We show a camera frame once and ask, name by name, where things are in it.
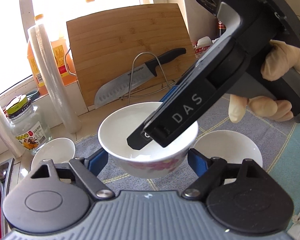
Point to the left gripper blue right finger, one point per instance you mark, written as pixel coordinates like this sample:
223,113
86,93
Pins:
197,162

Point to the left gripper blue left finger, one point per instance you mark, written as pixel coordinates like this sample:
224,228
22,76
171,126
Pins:
97,161

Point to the floral bowl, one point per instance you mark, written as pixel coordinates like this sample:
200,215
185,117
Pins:
231,146
60,150
152,161

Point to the gloved right hand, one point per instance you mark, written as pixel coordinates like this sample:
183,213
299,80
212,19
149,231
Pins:
278,62

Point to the orange white food bag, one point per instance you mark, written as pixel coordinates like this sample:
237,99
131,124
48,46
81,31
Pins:
201,46

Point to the glass jar green lid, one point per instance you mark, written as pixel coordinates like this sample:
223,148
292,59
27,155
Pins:
27,124

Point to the plastic wrap roll right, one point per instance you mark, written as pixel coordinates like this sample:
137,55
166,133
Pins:
44,56

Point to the grey blue checked dish mat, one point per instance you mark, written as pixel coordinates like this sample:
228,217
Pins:
278,142

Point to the bamboo cutting board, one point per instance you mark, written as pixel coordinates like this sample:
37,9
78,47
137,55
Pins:
105,44

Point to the orange cooking wine jug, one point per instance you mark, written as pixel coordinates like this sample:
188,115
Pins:
60,47

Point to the black handled kitchen knife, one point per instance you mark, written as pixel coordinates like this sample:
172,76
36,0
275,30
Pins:
107,92

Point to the metal wire board stand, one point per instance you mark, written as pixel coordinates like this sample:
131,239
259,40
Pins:
126,82

